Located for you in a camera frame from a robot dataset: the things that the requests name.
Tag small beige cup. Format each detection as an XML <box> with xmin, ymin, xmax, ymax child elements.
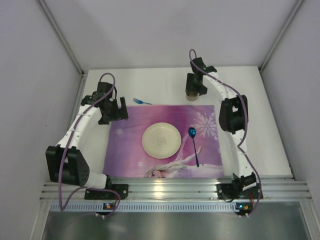
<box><xmin>186</xmin><ymin>91</ymin><xmax>199</xmax><ymax>102</ymax></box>

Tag blue plastic fork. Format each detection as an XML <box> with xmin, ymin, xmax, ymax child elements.
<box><xmin>132</xmin><ymin>98</ymin><xmax>152</xmax><ymax>105</ymax></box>

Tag purple pink printed cloth mat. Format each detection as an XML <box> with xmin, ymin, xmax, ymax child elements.
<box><xmin>103</xmin><ymin>105</ymin><xmax>224</xmax><ymax>178</ymax></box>

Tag blue plastic spoon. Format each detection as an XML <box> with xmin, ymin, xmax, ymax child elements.
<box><xmin>188</xmin><ymin>127</ymin><xmax>200</xmax><ymax>168</ymax></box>

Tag cream round plate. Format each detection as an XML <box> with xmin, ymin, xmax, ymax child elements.
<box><xmin>141</xmin><ymin>122</ymin><xmax>182</xmax><ymax>159</ymax></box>

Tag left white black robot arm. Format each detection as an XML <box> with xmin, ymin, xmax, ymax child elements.
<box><xmin>45</xmin><ymin>81</ymin><xmax>129</xmax><ymax>189</ymax></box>

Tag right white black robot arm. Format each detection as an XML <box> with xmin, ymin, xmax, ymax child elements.
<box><xmin>185</xmin><ymin>57</ymin><xmax>257</xmax><ymax>202</ymax></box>

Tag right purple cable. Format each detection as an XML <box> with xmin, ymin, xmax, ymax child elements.
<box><xmin>188</xmin><ymin>48</ymin><xmax>261</xmax><ymax>219</ymax></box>

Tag purple cable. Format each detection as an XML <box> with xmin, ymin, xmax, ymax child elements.
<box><xmin>57</xmin><ymin>72</ymin><xmax>121</xmax><ymax>219</ymax></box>
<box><xmin>188</xmin><ymin>48</ymin><xmax>261</xmax><ymax>219</ymax></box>

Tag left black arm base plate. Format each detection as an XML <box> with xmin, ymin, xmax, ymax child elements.
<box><xmin>84</xmin><ymin>184</ymin><xmax>129</xmax><ymax>200</ymax></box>

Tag grey slotted cable duct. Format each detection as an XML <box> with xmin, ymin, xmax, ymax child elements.
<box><xmin>65</xmin><ymin>201</ymin><xmax>252</xmax><ymax>213</ymax></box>

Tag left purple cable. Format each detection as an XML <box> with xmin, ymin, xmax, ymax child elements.
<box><xmin>57</xmin><ymin>72</ymin><xmax>121</xmax><ymax>219</ymax></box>

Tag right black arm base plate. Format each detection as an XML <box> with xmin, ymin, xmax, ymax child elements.
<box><xmin>216</xmin><ymin>183</ymin><xmax>262</xmax><ymax>202</ymax></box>

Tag aluminium rail frame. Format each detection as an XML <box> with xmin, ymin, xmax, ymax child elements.
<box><xmin>39</xmin><ymin>176</ymin><xmax>312</xmax><ymax>202</ymax></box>

